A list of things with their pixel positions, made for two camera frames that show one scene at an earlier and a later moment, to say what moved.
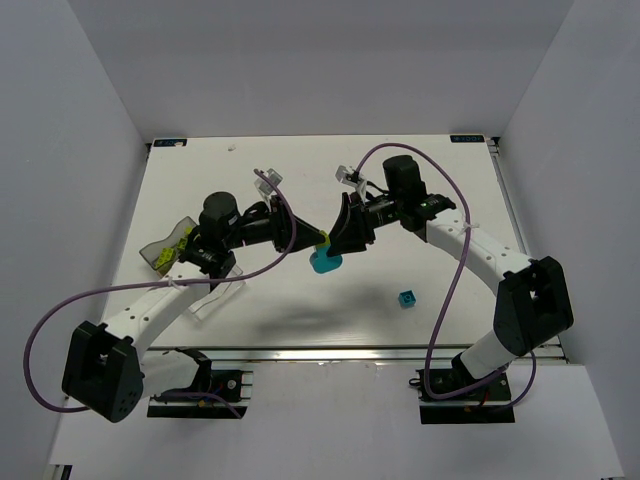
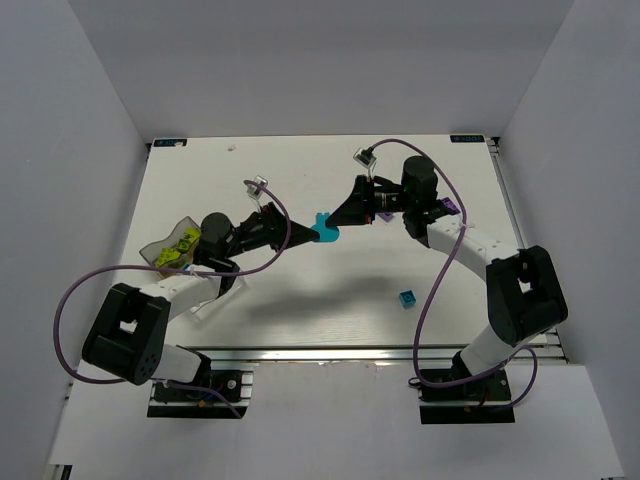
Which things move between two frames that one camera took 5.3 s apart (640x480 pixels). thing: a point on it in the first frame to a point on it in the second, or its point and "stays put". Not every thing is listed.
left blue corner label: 169,142 stays put
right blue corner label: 469,138 stays put
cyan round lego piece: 323,263 to 326,233
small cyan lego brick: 407,298 stays put
